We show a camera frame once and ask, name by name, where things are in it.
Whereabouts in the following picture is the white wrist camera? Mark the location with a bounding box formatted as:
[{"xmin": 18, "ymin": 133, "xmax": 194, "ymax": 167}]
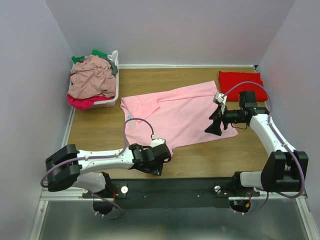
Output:
[
  {"xmin": 213, "ymin": 92, "xmax": 227, "ymax": 114},
  {"xmin": 149, "ymin": 134, "xmax": 166, "ymax": 148}
]

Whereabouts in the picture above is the light pink t shirt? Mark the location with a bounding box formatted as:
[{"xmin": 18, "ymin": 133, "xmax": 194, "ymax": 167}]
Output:
[{"xmin": 120, "ymin": 81, "xmax": 238, "ymax": 150}]

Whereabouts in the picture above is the grey t shirt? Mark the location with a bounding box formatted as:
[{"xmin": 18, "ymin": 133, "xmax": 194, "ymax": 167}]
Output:
[{"xmin": 107, "ymin": 57, "xmax": 118, "ymax": 76}]

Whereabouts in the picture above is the folded red t shirt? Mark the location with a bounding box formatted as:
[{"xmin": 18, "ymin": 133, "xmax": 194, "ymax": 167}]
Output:
[{"xmin": 218, "ymin": 71, "xmax": 268, "ymax": 102}]

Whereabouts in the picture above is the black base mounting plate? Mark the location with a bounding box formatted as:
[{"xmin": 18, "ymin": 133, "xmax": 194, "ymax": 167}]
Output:
[{"xmin": 97, "ymin": 177, "xmax": 260, "ymax": 210}]

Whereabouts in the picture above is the green t shirt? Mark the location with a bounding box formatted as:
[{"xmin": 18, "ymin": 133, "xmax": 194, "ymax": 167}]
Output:
[{"xmin": 71, "ymin": 49, "xmax": 108, "ymax": 64}]

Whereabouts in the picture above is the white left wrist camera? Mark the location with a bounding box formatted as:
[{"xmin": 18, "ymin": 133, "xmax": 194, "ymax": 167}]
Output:
[{"xmin": 149, "ymin": 134, "xmax": 166, "ymax": 148}]

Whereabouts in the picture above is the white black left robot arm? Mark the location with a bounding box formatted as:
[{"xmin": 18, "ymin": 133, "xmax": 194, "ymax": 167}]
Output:
[{"xmin": 40, "ymin": 138, "xmax": 171, "ymax": 198}]

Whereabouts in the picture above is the magenta t shirt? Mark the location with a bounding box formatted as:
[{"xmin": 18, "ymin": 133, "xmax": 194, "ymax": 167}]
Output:
[{"xmin": 67, "ymin": 95, "xmax": 107, "ymax": 111}]

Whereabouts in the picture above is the dusty pink t shirt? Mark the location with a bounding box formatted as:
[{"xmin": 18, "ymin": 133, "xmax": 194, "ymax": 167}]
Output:
[{"xmin": 67, "ymin": 55, "xmax": 117, "ymax": 100}]

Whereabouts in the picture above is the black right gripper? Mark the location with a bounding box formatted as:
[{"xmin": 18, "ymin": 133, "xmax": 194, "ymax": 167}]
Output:
[{"xmin": 204, "ymin": 103, "xmax": 245, "ymax": 136}]

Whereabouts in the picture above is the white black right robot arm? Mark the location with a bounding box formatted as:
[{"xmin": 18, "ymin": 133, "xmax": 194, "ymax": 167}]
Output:
[{"xmin": 205, "ymin": 91, "xmax": 309, "ymax": 198}]

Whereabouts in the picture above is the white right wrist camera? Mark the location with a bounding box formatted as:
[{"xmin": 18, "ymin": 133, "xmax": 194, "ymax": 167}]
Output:
[{"xmin": 213, "ymin": 92, "xmax": 227, "ymax": 114}]

